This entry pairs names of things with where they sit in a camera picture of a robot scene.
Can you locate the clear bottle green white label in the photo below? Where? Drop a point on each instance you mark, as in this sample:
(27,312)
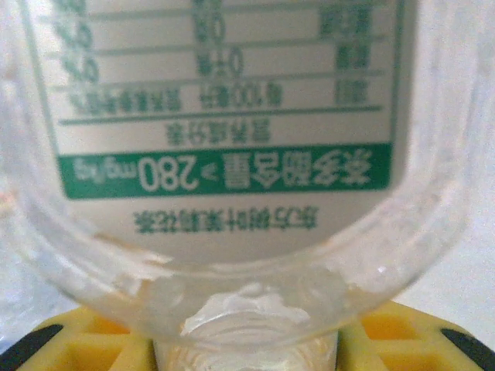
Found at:
(232,116)

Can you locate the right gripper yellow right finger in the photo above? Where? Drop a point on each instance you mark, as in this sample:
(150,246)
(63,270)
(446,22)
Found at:
(406,348)

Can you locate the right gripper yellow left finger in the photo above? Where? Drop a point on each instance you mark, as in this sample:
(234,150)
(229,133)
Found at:
(96,355)

